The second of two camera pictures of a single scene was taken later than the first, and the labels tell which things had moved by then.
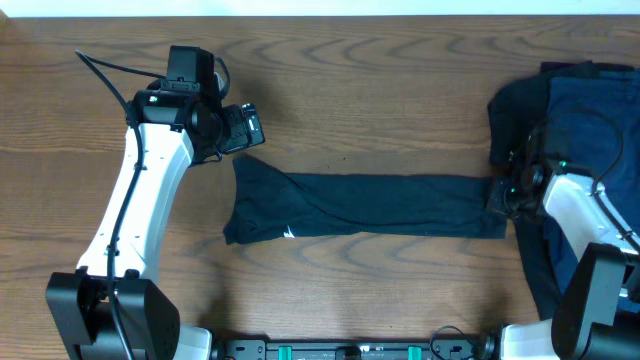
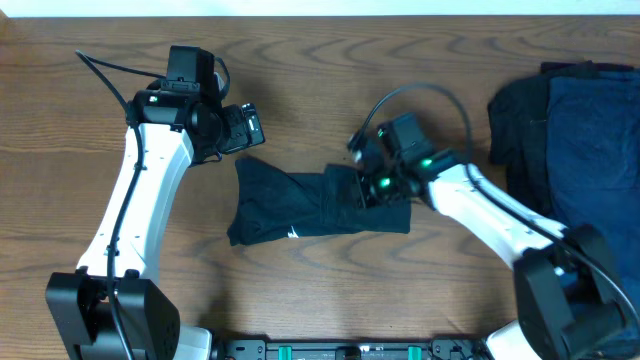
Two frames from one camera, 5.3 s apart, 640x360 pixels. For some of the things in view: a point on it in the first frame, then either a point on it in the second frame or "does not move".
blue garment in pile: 594,130 does not move
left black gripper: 241,138 does not move
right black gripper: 496,202 → 365,196
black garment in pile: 516,110 does not move
